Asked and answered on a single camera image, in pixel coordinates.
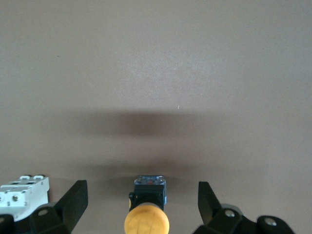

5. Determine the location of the yellow push button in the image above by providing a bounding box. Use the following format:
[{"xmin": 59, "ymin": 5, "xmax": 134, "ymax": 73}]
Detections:
[{"xmin": 124, "ymin": 175, "xmax": 170, "ymax": 234}]

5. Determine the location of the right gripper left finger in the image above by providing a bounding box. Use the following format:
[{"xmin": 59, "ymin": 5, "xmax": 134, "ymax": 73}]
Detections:
[{"xmin": 29, "ymin": 179, "xmax": 88, "ymax": 234}]

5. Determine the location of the white circuit breaker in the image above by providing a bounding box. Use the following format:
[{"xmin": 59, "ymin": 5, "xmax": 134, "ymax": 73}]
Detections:
[{"xmin": 0, "ymin": 174, "xmax": 51, "ymax": 222}]

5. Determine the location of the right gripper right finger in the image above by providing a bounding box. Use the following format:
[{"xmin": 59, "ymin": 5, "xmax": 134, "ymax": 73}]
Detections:
[{"xmin": 194, "ymin": 181, "xmax": 256, "ymax": 234}]

